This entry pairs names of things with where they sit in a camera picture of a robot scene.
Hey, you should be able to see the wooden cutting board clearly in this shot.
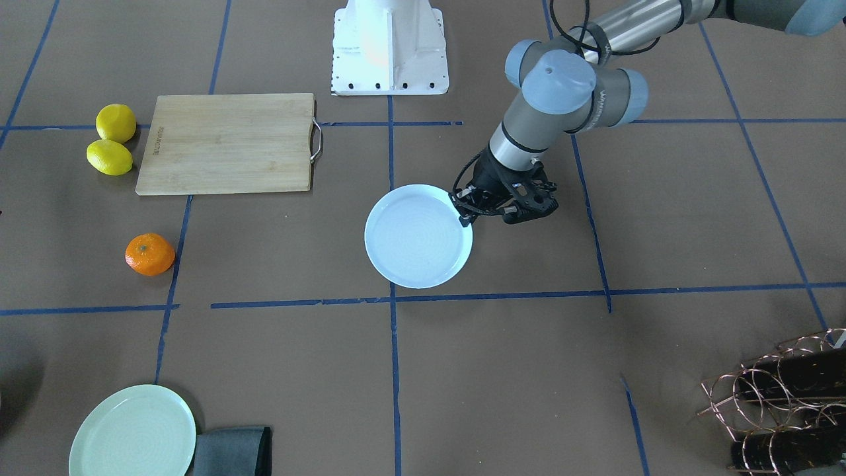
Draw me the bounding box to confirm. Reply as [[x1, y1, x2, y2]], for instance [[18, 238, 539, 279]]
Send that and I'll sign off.
[[135, 93, 321, 196]]

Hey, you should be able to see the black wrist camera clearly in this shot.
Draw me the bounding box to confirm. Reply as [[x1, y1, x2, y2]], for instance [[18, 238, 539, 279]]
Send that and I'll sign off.
[[500, 162, 558, 225]]

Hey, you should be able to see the green wine bottle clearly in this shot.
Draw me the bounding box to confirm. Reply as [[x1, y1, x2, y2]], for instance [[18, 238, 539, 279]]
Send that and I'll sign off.
[[730, 425, 845, 475], [736, 348, 845, 403]]

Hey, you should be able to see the copper wire bottle rack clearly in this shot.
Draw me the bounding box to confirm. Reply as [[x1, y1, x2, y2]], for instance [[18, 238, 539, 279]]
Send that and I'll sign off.
[[700, 328, 844, 475]]

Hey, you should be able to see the yellow lemon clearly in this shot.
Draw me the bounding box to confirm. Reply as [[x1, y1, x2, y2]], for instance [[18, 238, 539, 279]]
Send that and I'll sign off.
[[95, 104, 138, 143], [87, 139, 134, 176]]

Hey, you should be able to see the middle green wine bottle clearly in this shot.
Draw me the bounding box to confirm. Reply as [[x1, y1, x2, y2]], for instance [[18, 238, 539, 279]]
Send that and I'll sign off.
[[736, 348, 845, 403]]

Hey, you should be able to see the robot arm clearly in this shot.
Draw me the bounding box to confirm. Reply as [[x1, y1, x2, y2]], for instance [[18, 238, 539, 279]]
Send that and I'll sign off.
[[449, 1, 844, 228]]

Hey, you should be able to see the orange fruit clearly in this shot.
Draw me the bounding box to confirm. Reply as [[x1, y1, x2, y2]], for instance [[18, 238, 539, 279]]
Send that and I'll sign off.
[[124, 233, 176, 276]]

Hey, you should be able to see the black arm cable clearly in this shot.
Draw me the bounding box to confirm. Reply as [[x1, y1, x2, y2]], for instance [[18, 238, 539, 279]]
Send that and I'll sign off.
[[549, 0, 662, 67]]

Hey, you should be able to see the light blue plate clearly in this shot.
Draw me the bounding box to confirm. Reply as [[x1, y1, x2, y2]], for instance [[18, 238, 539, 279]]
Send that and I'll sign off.
[[364, 184, 474, 289]]

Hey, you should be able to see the light green plate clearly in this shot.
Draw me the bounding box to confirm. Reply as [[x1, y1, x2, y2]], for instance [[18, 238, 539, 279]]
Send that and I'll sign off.
[[67, 385, 197, 475]]

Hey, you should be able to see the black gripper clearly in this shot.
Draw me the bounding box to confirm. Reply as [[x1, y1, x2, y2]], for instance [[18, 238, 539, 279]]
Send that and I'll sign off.
[[449, 147, 533, 228]]

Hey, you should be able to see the front green wine bottle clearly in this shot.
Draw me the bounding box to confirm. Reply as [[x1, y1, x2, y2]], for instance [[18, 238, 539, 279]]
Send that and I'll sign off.
[[730, 425, 845, 475]]

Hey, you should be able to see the dark grey folded cloth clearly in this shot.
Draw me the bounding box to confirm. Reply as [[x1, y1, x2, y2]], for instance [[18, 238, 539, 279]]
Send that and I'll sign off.
[[192, 426, 273, 475]]

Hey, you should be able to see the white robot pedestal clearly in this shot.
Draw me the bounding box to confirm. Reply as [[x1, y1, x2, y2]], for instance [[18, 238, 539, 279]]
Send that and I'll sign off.
[[330, 1, 450, 97]]

